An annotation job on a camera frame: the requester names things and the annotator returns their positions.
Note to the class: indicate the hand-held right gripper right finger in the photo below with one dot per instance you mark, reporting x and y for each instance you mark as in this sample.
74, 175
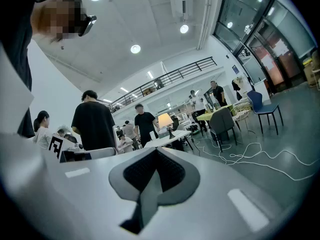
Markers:
212, 196

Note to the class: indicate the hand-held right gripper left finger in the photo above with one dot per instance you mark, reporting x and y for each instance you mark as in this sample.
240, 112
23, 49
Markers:
87, 196

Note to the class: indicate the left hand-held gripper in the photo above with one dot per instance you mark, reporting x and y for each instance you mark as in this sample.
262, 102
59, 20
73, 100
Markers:
56, 146

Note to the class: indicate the white table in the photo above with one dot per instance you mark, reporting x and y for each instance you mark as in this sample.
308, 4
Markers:
165, 142

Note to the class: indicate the grey upholstered chair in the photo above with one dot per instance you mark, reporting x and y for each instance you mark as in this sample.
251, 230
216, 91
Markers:
222, 124

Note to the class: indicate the yellow table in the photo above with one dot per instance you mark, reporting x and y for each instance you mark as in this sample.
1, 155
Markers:
212, 115

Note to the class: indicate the black office chair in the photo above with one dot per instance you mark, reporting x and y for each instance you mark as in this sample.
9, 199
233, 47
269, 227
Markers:
175, 122

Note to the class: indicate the person's black shirt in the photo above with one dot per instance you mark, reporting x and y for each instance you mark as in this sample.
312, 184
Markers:
16, 59

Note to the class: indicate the blue chair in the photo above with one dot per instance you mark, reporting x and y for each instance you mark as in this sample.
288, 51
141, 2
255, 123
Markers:
265, 109

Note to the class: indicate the black hanging jacket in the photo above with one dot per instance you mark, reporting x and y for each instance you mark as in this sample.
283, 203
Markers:
236, 86

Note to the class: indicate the white counter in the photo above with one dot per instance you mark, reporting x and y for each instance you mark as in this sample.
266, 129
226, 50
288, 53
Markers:
261, 89

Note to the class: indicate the person's face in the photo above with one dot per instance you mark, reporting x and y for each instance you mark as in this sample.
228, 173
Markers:
50, 21

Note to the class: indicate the black mezzanine railing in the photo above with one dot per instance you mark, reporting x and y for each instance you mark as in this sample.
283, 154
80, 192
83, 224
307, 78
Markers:
186, 67

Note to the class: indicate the stack of cardboard boxes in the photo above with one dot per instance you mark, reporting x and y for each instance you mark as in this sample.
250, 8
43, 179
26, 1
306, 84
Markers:
312, 76

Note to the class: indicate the glass entrance doors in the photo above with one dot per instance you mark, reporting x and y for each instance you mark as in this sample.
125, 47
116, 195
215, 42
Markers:
275, 46

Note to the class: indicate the ceiling air conditioner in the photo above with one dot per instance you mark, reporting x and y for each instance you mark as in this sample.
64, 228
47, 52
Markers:
181, 4

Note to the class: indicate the rattan chair with gold frame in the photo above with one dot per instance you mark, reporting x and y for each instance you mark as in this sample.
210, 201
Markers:
241, 112

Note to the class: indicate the black head-worn camera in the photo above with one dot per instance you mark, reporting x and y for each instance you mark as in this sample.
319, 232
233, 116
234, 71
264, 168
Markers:
87, 25

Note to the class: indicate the blue wall sign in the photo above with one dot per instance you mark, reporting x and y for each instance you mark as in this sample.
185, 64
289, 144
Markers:
235, 69

